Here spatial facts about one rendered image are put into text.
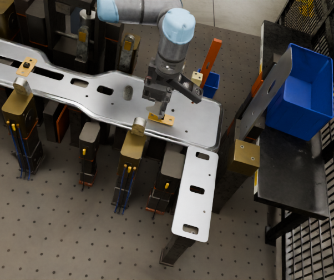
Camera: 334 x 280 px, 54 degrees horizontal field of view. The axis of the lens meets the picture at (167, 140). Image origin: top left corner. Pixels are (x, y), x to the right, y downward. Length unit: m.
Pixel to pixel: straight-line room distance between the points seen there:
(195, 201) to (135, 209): 0.34
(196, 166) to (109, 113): 0.32
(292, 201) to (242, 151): 0.20
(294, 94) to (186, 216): 0.65
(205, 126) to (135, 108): 0.23
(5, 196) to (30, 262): 0.25
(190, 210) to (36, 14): 0.82
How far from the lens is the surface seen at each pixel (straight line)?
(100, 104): 1.08
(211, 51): 1.11
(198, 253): 1.22
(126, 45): 1.16
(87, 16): 1.22
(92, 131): 1.02
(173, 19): 0.80
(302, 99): 1.32
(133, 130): 0.94
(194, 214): 0.93
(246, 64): 1.90
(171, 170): 1.00
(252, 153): 1.02
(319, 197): 1.10
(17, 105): 1.02
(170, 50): 0.83
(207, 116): 1.13
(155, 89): 0.93
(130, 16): 0.87
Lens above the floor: 1.82
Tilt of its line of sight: 53 degrees down
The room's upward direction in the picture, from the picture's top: 20 degrees clockwise
